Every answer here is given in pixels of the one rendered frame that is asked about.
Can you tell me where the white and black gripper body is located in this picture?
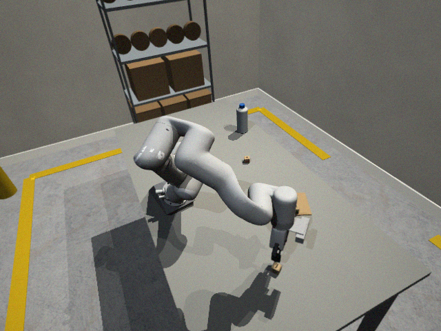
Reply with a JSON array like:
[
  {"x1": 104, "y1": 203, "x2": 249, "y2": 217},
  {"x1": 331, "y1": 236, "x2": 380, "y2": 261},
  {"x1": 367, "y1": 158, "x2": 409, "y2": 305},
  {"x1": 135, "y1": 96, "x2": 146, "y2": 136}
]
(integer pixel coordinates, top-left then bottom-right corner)
[{"x1": 269, "y1": 225, "x2": 289, "y2": 251}]

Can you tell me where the tan flat mat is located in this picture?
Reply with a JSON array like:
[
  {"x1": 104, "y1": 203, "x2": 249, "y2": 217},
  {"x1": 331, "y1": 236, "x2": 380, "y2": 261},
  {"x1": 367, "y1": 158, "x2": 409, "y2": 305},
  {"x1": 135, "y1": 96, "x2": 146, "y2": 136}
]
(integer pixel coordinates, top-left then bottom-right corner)
[{"x1": 295, "y1": 192, "x2": 312, "y2": 216}]

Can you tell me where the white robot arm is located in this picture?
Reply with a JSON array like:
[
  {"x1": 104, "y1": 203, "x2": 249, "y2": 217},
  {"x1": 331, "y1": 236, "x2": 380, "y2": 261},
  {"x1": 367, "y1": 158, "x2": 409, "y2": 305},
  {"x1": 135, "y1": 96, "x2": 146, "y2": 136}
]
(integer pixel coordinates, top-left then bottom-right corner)
[{"x1": 134, "y1": 116, "x2": 309, "y2": 244}]

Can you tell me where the white bottle with blue cap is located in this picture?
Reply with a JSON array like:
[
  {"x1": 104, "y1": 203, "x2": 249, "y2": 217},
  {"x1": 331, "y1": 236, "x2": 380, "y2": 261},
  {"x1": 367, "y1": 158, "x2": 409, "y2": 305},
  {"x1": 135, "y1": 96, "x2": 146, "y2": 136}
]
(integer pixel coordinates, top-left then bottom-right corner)
[{"x1": 236, "y1": 103, "x2": 248, "y2": 133}]

